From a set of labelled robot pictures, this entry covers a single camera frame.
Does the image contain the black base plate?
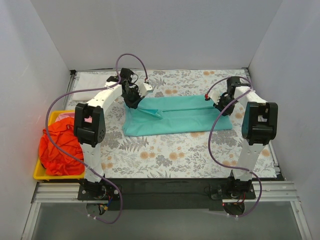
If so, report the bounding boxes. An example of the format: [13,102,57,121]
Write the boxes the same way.
[77,178,257,211]

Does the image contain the floral patterned table mat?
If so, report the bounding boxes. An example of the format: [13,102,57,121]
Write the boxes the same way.
[65,69,278,179]

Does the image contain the orange t shirt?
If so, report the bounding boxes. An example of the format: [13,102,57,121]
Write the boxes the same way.
[38,117,85,176]

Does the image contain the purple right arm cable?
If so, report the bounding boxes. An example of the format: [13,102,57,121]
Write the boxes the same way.
[204,75,263,218]

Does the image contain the teal t shirt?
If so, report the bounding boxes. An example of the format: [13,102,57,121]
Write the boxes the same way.
[122,95,220,137]

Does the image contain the white folded t shirt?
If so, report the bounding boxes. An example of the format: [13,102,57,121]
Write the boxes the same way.
[72,71,116,102]

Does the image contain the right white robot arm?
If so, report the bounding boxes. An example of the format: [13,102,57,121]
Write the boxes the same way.
[205,76,278,199]

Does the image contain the pink t shirt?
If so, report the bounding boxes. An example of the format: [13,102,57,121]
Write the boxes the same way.
[55,111,75,122]

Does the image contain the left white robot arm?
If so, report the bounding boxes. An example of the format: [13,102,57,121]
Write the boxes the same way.
[74,68,153,200]

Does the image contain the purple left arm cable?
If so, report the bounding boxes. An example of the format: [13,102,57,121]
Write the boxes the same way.
[44,53,151,225]

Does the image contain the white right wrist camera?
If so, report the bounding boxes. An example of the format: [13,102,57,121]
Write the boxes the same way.
[204,90,221,104]

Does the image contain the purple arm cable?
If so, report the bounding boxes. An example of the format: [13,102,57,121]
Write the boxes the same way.
[44,53,151,225]
[204,75,263,218]

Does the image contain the yellow plastic bin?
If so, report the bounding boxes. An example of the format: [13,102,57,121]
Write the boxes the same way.
[33,110,85,181]

